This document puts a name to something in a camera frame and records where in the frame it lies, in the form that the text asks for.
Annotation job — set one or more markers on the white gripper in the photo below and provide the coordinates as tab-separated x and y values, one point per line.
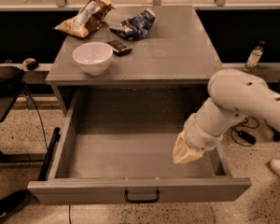
198	135

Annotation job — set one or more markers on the grey top drawer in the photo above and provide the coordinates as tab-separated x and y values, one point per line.
116	147

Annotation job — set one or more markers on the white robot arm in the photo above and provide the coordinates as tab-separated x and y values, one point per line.
233	96

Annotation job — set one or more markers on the grey drawer cabinet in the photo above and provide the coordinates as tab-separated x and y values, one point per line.
176	50

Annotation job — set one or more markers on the black stand foot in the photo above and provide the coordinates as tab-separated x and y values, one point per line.
276	134

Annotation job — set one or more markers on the clear plastic bottle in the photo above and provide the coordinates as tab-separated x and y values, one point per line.
255	55

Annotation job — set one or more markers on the dark snack bar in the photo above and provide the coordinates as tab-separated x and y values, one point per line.
119	48

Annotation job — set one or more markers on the white bowl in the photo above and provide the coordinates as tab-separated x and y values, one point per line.
93	57

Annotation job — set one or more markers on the blue chip bag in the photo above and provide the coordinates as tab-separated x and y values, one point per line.
136	27

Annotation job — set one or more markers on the tan chip bag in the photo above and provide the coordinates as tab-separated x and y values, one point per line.
88	20

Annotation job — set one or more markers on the small yellow black device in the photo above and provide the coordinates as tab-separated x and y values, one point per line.
30	63

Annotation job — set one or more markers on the black bag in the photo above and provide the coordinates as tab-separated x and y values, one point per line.
10	80

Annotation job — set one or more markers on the black shoe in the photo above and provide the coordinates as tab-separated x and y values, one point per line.
12	201

